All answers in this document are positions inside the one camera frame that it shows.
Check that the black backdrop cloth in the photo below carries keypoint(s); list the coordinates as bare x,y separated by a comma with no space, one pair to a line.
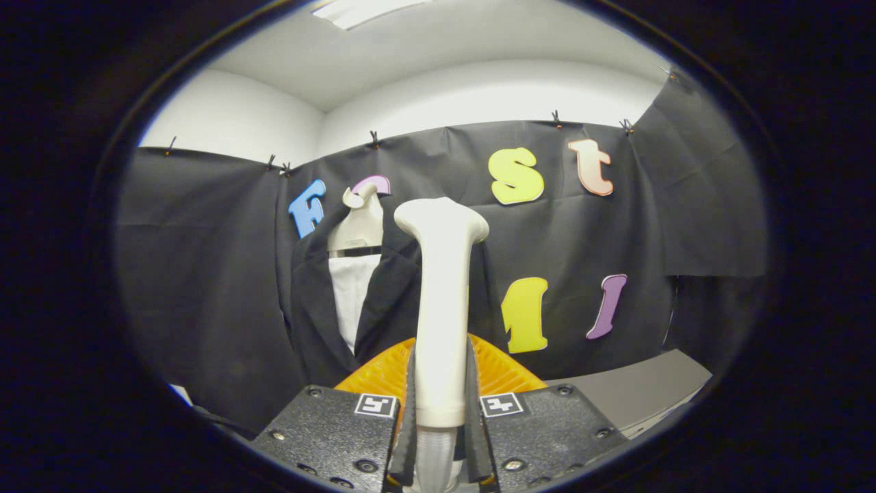
205,274

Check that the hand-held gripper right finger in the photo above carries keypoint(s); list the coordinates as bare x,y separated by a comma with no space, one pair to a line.
547,431

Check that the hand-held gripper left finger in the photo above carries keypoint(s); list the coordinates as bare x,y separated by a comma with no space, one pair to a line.
335,431

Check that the grey cabinet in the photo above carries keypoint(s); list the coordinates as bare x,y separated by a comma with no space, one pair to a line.
636,390

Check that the white shirt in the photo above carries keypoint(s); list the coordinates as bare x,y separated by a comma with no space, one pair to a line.
350,294

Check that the ceiling light panel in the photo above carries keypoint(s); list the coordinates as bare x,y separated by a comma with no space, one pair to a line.
363,10

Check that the black suit jacket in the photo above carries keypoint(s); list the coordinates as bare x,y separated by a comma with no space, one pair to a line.
315,315

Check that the white garment steamer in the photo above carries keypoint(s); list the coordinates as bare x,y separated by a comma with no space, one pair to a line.
443,308

